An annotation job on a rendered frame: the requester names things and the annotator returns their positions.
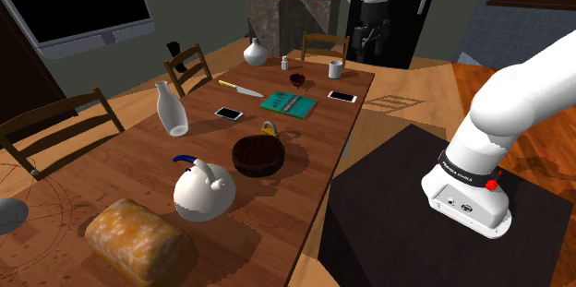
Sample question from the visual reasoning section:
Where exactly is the black upright object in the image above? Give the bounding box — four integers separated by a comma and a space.
165, 41, 188, 74

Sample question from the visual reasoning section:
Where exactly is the dark robot stand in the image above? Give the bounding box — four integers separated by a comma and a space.
317, 123, 575, 287

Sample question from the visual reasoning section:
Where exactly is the brown wooden dining table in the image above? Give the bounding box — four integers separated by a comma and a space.
0, 54, 376, 287

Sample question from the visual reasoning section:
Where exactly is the white mug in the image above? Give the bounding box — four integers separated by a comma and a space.
328, 59, 344, 80

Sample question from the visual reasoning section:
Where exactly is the grey round object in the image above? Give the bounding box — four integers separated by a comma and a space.
0, 197, 30, 237

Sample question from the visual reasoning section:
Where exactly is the white tall bottle vase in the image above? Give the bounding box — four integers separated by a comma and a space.
154, 80, 190, 138

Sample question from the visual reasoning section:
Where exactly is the grey framed television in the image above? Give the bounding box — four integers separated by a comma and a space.
0, 0, 156, 60

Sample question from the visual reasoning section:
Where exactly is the stone kitchen counter block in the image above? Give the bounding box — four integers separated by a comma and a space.
245, 0, 342, 58

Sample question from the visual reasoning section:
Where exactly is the dark brown round bowl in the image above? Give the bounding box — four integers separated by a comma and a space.
231, 134, 286, 178

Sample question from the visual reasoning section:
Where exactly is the golden bread loaf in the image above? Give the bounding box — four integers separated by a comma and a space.
84, 197, 200, 287

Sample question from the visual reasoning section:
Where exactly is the dark brown cabinet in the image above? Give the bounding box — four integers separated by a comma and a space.
0, 1, 78, 126

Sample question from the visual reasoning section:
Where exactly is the teal book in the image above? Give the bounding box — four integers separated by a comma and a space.
259, 90, 318, 121

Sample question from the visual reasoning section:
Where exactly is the yellow handled kitchen knife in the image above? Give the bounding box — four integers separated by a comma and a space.
218, 79, 266, 99

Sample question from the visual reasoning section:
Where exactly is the yellow padlock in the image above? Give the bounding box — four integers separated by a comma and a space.
260, 120, 280, 139

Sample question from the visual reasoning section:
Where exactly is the white round vase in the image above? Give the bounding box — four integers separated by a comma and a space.
243, 36, 270, 67

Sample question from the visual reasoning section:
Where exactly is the white kettle with blue handle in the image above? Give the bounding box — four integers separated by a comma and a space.
172, 154, 237, 222

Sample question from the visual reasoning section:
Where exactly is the dark wooden chair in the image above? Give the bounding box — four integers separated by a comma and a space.
0, 86, 126, 182
162, 42, 214, 99
299, 30, 351, 69

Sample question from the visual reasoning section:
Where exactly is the white framed smartphone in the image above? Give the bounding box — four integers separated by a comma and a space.
327, 90, 359, 104

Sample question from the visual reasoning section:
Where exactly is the black screen smartphone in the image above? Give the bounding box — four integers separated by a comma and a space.
213, 106, 245, 122

